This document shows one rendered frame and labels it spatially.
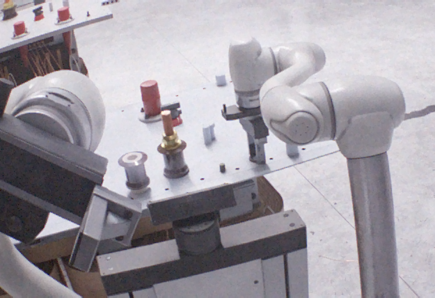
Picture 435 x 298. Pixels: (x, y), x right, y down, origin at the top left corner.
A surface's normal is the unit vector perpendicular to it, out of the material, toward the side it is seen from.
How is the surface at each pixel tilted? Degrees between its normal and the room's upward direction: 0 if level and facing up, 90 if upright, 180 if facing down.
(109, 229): 109
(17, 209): 76
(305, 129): 81
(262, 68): 85
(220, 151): 0
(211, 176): 0
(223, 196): 62
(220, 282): 90
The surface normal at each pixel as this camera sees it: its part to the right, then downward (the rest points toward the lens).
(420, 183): -0.12, -0.88
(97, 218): 0.40, -0.90
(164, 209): 0.18, -0.04
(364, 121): 0.08, 0.18
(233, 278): 0.26, 0.43
